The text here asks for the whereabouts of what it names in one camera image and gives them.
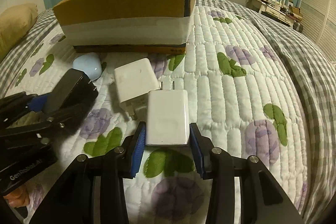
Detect dark grey UGREEN charger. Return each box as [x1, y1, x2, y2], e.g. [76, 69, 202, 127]
[42, 69, 98, 114]

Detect white plug charger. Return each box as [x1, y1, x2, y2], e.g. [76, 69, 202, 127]
[146, 82, 190, 147]

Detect white sliding wardrobe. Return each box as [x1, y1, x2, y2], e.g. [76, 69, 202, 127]
[300, 0, 335, 63]

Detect tan pillow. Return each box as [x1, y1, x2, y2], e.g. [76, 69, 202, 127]
[1, 3, 38, 61]

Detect person hand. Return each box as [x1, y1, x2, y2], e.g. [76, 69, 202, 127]
[4, 185, 30, 207]

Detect white dressing table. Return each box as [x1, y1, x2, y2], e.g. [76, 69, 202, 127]
[246, 0, 303, 33]

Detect floral white quilt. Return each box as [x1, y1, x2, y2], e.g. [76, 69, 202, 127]
[4, 4, 309, 224]

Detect light blue earbuds case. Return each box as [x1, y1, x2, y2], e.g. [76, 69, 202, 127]
[72, 53, 102, 81]

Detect grey checkered bed sheet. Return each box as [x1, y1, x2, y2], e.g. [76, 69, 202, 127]
[1, 0, 335, 223]

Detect white square charger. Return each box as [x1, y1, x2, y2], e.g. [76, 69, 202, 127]
[114, 58, 159, 119]

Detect brown cardboard box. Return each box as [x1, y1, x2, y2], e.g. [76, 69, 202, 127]
[53, 0, 196, 55]

